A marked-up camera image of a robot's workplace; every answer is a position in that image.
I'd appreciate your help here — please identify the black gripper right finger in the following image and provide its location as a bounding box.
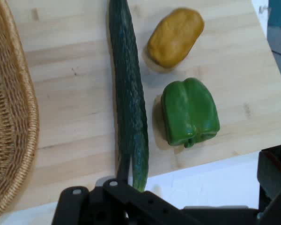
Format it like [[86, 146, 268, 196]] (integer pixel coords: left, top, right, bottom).
[[257, 150, 281, 225]]

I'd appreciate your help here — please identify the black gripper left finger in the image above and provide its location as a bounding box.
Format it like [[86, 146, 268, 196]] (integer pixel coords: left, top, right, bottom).
[[51, 150, 202, 225]]

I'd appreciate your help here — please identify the long dark green cucumber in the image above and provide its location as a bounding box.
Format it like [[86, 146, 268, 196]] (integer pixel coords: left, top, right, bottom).
[[107, 0, 150, 193]]

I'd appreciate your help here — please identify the green bell pepper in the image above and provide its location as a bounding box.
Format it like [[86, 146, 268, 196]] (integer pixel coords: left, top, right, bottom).
[[161, 77, 221, 149]]

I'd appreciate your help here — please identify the light wooden board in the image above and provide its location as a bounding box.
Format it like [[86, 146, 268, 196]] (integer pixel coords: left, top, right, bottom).
[[4, 0, 281, 211]]

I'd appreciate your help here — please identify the woven wicker basket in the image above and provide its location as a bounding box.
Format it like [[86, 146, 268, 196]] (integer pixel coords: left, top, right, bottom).
[[0, 0, 40, 223]]

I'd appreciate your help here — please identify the yellow-brown potato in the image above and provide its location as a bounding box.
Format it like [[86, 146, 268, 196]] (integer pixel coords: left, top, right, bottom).
[[147, 7, 205, 69]]

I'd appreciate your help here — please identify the teal background object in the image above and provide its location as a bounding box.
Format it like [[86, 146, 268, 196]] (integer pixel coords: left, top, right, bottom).
[[266, 0, 281, 29]]

